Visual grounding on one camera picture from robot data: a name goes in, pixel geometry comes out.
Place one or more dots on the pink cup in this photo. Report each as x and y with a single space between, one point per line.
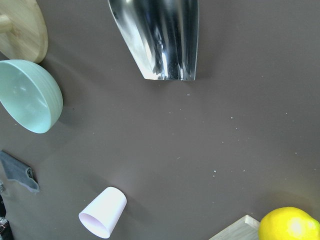
102 214

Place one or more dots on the metal scoop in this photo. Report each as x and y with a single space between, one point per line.
161 35

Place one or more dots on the green bowl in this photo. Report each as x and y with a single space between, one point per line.
30 95

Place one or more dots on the wooden cutting board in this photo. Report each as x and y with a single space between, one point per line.
245 228

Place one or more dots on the grey folded cloth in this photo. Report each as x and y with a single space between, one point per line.
16 170

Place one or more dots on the wooden mug tree stand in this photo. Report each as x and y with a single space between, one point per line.
23 31

